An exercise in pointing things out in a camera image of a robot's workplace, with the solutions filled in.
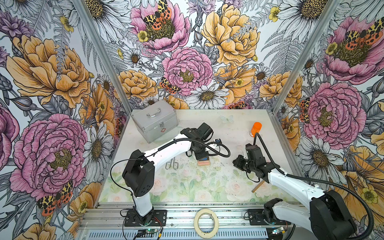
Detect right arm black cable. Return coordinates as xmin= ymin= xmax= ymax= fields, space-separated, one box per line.
xmin=253 ymin=132 xmax=375 ymax=240

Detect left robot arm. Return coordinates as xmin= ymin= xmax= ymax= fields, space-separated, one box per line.
xmin=122 ymin=123 xmax=214 ymax=226

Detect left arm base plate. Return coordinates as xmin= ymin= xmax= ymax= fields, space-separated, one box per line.
xmin=124 ymin=209 xmax=168 ymax=227

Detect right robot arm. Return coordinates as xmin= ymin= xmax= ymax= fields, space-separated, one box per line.
xmin=233 ymin=144 xmax=357 ymax=240

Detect thin wood stick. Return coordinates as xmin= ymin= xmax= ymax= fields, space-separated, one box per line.
xmin=252 ymin=180 xmax=265 ymax=193

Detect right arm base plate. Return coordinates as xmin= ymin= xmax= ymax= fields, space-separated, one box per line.
xmin=243 ymin=209 xmax=290 ymax=226

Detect aluminium frame rail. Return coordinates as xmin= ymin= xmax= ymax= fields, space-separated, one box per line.
xmin=77 ymin=202 xmax=337 ymax=230

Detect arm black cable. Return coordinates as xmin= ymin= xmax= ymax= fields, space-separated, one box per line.
xmin=253 ymin=132 xmax=375 ymax=240
xmin=109 ymin=137 xmax=232 ymax=208

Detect metal tongs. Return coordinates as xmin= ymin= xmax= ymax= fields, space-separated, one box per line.
xmin=165 ymin=160 xmax=179 ymax=170

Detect masking tape roll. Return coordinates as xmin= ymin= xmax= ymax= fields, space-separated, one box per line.
xmin=194 ymin=208 xmax=220 ymax=240

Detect orange plastic bottle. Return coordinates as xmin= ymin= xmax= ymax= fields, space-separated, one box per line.
xmin=250 ymin=122 xmax=262 ymax=137

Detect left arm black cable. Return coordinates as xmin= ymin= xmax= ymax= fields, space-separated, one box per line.
xmin=109 ymin=137 xmax=232 ymax=208

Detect right green circuit board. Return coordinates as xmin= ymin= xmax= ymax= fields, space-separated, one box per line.
xmin=271 ymin=227 xmax=286 ymax=235

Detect pink block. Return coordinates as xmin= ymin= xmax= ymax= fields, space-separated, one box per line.
xmin=198 ymin=161 xmax=211 ymax=166

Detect green circuit board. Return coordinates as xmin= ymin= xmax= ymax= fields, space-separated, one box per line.
xmin=136 ymin=229 xmax=163 ymax=238
xmin=271 ymin=227 xmax=286 ymax=235

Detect silver metal case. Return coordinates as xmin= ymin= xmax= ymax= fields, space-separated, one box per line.
xmin=132 ymin=100 xmax=179 ymax=143

